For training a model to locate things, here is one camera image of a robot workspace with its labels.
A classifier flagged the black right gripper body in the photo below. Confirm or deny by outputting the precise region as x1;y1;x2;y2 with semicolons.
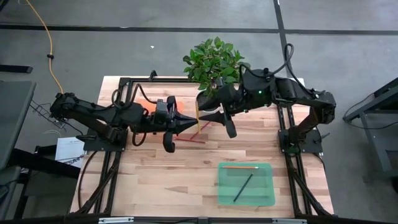
197;83;246;114

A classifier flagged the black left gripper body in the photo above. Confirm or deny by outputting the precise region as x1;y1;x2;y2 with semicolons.
146;95;182;138

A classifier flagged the yellow pencil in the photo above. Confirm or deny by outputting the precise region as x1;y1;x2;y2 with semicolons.
195;101;202;135

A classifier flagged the red pencil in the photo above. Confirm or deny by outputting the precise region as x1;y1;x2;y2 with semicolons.
188;121;213;141
173;138;206;144

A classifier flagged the dark green pencil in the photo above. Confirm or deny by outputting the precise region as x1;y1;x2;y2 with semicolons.
233;173;254;203

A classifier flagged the white ribbed plant pot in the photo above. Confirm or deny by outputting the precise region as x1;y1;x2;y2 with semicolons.
196;93;222;113

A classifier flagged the orange translucent plastic tray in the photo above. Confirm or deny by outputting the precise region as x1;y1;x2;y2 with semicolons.
132;96;185;135

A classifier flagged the green leafy plant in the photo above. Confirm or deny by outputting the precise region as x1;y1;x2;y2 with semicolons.
182;36;251;97

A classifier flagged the green translucent plastic tray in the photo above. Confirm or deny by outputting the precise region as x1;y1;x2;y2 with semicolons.
217;162;276;207

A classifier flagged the white paper sheet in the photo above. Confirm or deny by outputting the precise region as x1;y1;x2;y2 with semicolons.
55;136;86;169

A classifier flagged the black floor beam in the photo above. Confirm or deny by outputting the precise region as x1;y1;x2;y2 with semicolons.
7;147;81;180

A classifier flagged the grey desk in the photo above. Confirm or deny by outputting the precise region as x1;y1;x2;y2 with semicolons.
0;80;37;171

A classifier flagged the grey metal cart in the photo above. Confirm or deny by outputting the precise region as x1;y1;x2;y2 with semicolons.
343;77;398;184

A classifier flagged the black floor strip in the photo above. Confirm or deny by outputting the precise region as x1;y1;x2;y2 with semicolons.
0;64;34;74

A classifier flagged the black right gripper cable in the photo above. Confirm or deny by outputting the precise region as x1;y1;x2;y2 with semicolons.
223;104;238;139

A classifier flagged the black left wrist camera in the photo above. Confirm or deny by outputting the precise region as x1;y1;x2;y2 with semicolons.
154;99;169;118

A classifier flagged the black aluminium table frame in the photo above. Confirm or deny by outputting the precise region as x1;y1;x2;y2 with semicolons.
68;70;336;218

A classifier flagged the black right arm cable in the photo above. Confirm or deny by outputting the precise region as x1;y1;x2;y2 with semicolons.
238;43;315;98

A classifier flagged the silver aluminium bracket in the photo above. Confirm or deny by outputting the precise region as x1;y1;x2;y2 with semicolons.
272;218;308;224
98;217;135;224

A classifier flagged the yellow cable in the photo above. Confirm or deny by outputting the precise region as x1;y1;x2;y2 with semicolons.
24;0;65;94

